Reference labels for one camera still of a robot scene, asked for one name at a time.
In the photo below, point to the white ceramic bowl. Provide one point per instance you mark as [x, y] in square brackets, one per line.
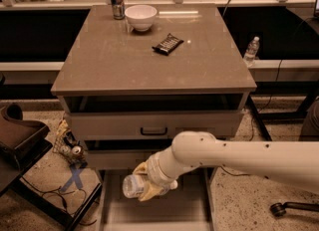
[141, 17]

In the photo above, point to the open bottom drawer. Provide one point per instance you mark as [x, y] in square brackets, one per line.
[188, 208]

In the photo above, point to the brown chair seat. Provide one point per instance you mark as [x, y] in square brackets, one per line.
[21, 140]

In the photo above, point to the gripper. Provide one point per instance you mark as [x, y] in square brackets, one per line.
[155, 172]

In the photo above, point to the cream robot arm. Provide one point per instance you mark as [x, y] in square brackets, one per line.
[294, 163]

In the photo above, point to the grey drawer cabinet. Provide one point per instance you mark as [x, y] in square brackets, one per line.
[112, 68]

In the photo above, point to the wire basket with cans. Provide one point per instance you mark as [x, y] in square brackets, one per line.
[66, 145]

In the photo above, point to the clear water bottle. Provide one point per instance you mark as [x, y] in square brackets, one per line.
[251, 51]

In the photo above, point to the blue tape cross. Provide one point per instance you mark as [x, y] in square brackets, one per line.
[76, 170]

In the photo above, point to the blue label plastic bottle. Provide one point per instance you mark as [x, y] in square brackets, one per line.
[133, 186]

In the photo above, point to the dark trouser leg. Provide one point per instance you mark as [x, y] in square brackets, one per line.
[310, 127]

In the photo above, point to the black chair caster leg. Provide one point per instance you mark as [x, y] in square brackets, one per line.
[279, 209]

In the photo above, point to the black snack bar wrapper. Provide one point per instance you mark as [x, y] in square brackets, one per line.
[167, 45]

